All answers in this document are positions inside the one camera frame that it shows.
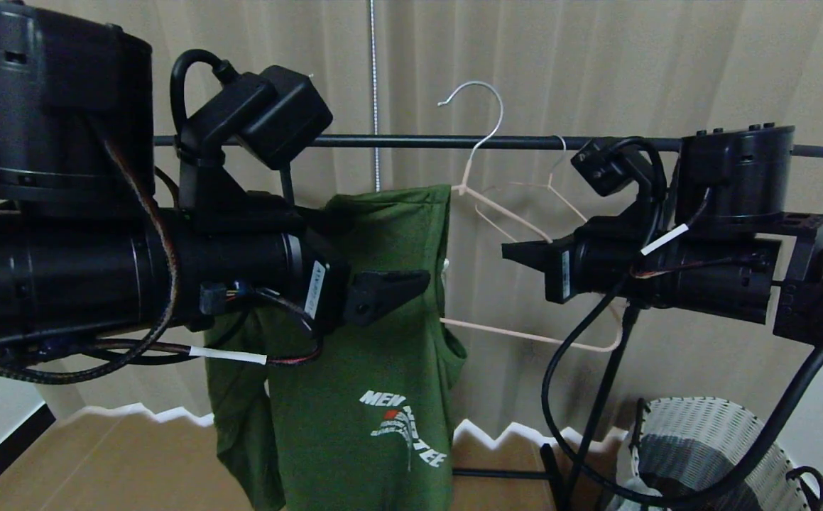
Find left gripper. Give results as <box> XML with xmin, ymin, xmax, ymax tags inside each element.
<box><xmin>0</xmin><ymin>206</ymin><xmax>350</xmax><ymax>357</ymax></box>

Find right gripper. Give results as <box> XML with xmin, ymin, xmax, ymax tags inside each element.
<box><xmin>545</xmin><ymin>219</ymin><xmax>783</xmax><ymax>325</ymax></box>

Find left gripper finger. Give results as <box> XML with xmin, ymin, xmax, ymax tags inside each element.
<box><xmin>344</xmin><ymin>269</ymin><xmax>432</xmax><ymax>328</ymax></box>

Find green printed T-shirt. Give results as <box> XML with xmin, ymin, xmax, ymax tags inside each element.
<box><xmin>205</xmin><ymin>185</ymin><xmax>467</xmax><ymax>511</ymax></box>

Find pink clothes hanger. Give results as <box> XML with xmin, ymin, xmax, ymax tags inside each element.
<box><xmin>438</xmin><ymin>80</ymin><xmax>625</xmax><ymax>353</ymax></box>
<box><xmin>474</xmin><ymin>135</ymin><xmax>589</xmax><ymax>246</ymax></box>

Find pale grey shorts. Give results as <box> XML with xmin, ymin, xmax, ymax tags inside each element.
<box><xmin>606</xmin><ymin>477</ymin><xmax>671</xmax><ymax>511</ymax></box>

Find black clothes rack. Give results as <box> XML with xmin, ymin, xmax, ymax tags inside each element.
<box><xmin>154</xmin><ymin>133</ymin><xmax>823</xmax><ymax>511</ymax></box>

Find white laundry basket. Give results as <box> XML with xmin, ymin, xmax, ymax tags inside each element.
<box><xmin>606</xmin><ymin>396</ymin><xmax>823</xmax><ymax>511</ymax></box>

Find beige curtain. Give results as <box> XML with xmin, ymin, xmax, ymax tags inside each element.
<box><xmin>0</xmin><ymin>0</ymin><xmax>823</xmax><ymax>455</ymax></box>

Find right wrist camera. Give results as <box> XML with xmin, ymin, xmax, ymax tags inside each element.
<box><xmin>571</xmin><ymin>137</ymin><xmax>667</xmax><ymax>235</ymax></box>

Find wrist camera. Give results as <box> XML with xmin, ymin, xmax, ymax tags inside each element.
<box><xmin>170</xmin><ymin>64</ymin><xmax>334</xmax><ymax>235</ymax></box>
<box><xmin>571</xmin><ymin>137</ymin><xmax>667</xmax><ymax>235</ymax></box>

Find black cable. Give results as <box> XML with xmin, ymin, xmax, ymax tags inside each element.
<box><xmin>540</xmin><ymin>137</ymin><xmax>823</xmax><ymax>509</ymax></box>
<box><xmin>85</xmin><ymin>48</ymin><xmax>252</xmax><ymax>366</ymax></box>

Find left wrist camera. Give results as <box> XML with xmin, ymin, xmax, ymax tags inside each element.
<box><xmin>170</xmin><ymin>64</ymin><xmax>334</xmax><ymax>235</ymax></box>

